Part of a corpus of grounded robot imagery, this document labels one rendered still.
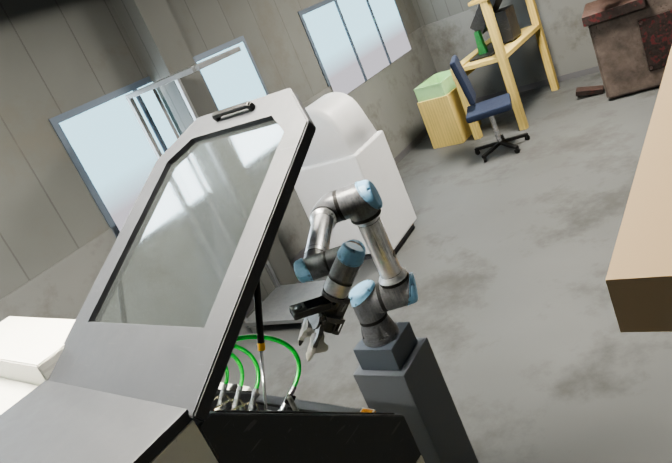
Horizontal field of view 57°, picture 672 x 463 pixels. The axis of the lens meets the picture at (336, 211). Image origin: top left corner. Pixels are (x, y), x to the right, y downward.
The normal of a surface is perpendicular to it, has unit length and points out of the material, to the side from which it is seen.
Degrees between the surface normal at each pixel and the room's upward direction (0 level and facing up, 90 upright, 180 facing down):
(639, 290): 90
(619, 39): 90
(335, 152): 90
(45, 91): 90
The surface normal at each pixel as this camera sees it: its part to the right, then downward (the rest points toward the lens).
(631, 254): -0.38, -0.87
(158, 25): 0.79, -0.14
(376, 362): -0.48, 0.47
